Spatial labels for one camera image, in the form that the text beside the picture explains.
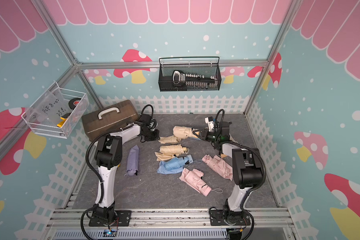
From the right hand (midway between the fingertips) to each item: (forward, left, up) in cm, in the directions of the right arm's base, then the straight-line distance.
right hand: (193, 132), depth 90 cm
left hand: (+5, +24, -14) cm, 28 cm away
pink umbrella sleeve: (-17, -15, -10) cm, 25 cm away
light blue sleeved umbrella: (-15, +12, -12) cm, 23 cm away
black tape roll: (+7, +65, +19) cm, 68 cm away
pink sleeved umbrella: (-24, +1, -11) cm, 26 cm away
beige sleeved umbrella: (0, +6, 0) cm, 6 cm away
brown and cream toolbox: (+6, +53, +6) cm, 54 cm away
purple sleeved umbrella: (-17, +37, -11) cm, 42 cm away
